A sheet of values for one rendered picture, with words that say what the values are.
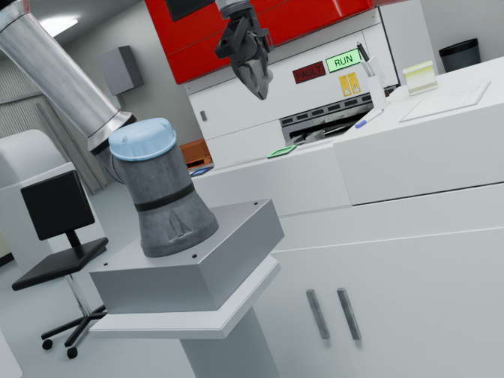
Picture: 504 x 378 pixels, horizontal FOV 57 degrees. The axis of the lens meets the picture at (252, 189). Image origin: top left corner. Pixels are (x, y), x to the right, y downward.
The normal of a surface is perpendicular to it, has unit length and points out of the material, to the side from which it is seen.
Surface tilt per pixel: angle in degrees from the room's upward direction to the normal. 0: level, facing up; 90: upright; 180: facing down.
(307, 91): 90
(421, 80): 90
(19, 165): 80
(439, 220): 90
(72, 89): 94
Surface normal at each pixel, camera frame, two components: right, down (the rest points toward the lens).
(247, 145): -0.47, 0.36
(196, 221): 0.54, -0.32
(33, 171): 0.75, -0.33
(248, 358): 0.53, 0.01
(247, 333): 0.71, -0.10
